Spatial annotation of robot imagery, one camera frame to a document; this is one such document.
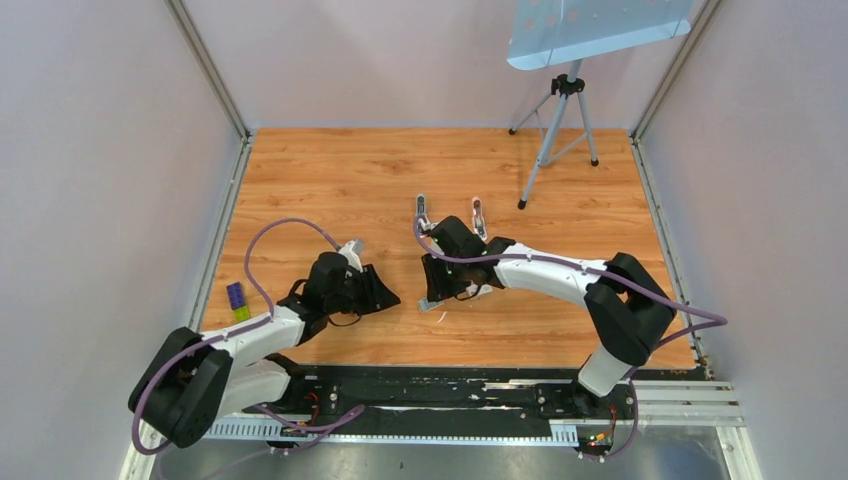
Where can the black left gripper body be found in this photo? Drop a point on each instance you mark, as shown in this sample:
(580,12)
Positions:
(366,288)

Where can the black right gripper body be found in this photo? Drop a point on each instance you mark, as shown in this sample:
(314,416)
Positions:
(452,230)

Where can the grey staple strips tray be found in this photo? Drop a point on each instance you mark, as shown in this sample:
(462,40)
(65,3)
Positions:
(426,305)

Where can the grey white stapler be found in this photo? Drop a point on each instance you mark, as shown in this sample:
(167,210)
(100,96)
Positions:
(421,208)

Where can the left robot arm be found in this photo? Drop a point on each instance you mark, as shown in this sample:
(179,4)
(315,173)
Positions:
(196,378)

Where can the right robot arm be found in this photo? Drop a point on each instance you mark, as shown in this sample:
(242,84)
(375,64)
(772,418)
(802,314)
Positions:
(629,311)

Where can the green toy brick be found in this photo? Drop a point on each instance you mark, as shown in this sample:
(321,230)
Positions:
(241,314)

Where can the purple toy brick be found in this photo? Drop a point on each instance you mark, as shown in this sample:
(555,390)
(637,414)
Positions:
(236,296)

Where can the silver tripod stand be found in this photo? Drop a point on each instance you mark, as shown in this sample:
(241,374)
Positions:
(563,88)

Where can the light blue perforated panel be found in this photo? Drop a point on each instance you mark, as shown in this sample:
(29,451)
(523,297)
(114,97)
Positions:
(547,33)

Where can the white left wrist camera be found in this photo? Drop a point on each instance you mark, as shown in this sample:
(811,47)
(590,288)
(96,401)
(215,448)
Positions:
(352,251)

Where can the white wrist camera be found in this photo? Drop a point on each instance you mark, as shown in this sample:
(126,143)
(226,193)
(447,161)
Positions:
(425,227)
(352,251)

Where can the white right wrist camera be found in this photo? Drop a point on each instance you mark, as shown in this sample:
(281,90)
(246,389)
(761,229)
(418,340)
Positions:
(425,227)

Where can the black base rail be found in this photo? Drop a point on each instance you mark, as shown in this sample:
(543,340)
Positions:
(445,406)

